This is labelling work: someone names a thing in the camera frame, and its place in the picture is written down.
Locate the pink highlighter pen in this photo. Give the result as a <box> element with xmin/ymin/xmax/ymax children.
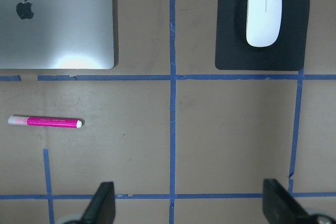
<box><xmin>7</xmin><ymin>116</ymin><xmax>82</xmax><ymax>129</ymax></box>

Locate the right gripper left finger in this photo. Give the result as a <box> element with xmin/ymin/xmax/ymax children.
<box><xmin>80</xmin><ymin>182</ymin><xmax>116</xmax><ymax>224</ymax></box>

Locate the grey closed laptop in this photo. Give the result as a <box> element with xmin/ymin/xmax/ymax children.
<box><xmin>1</xmin><ymin>0</ymin><xmax>116</xmax><ymax>69</ymax></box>

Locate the white computer mouse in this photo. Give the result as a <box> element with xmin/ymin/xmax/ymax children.
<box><xmin>246</xmin><ymin>0</ymin><xmax>282</xmax><ymax>48</ymax></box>

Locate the black mousepad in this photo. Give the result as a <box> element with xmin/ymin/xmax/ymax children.
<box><xmin>215</xmin><ymin>0</ymin><xmax>310</xmax><ymax>71</ymax></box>

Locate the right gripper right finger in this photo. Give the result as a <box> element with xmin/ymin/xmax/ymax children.
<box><xmin>262</xmin><ymin>179</ymin><xmax>314</xmax><ymax>224</ymax></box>

